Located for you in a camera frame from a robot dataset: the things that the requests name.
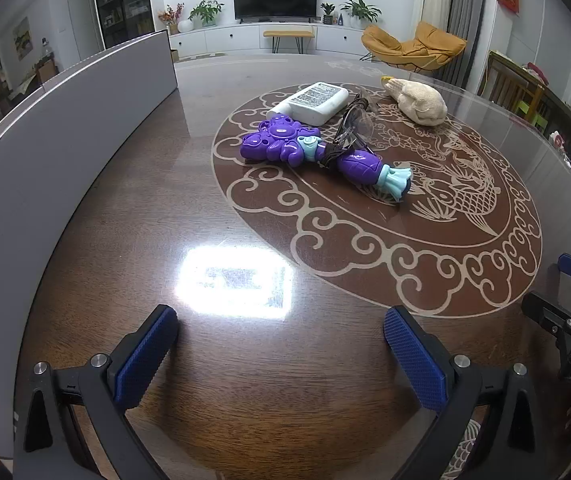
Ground dark glass display cabinet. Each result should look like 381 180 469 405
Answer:
92 0 156 50

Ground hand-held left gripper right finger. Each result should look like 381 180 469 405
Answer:
383 305 549 480

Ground clear glasses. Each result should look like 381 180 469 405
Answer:
333 91 379 153

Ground large leafy potted plant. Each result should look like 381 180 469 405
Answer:
340 0 382 30

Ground wooden chair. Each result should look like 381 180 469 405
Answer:
478 51 546 123

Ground cream knit glove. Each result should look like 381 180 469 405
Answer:
380 76 447 127

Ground wooden bench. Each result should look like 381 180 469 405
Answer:
264 29 315 54

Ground yellow lounge chair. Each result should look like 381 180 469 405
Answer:
361 21 467 72

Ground grey curtain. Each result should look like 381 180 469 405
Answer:
448 0 489 86

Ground brown patterned wooden desktop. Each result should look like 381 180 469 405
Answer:
0 52 571 480

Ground grey partition board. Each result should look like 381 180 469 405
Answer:
0 29 179 461

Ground black television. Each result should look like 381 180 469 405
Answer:
232 0 317 23

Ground purple plastic toy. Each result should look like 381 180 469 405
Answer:
239 115 412 204

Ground cluttered side table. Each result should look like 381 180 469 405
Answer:
525 62 571 221

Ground red flower arrangement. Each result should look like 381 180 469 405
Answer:
158 2 186 36

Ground white plastic bottle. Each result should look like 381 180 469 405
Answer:
267 81 350 126

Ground framed wall painting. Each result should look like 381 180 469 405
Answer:
13 16 33 62

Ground bushy green potted plant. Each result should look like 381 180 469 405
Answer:
189 0 225 28

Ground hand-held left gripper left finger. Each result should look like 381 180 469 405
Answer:
13 304 180 480

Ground white television cabinet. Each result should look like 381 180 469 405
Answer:
168 22 381 61

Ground cream covered standing air conditioner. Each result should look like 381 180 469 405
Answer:
413 0 456 41

